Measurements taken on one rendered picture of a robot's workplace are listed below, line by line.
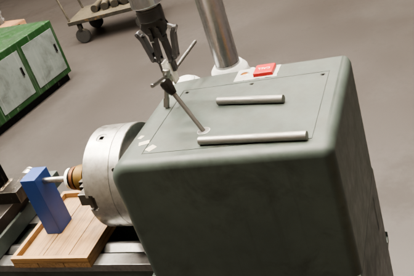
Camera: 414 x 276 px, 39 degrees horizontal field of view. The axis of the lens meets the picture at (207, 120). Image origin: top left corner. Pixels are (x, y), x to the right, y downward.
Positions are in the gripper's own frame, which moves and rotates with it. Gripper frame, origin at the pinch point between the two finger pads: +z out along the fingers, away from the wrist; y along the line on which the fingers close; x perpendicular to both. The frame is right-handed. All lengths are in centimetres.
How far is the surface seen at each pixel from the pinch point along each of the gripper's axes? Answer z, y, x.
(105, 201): 25.1, 19.0, 27.7
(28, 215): 45, 72, 6
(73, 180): 25.1, 36.8, 15.9
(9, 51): 74, 297, -276
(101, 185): 20.3, 19.1, 26.5
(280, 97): 7.2, -33.7, 11.0
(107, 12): 105, 289, -449
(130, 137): 13.6, 13.0, 12.6
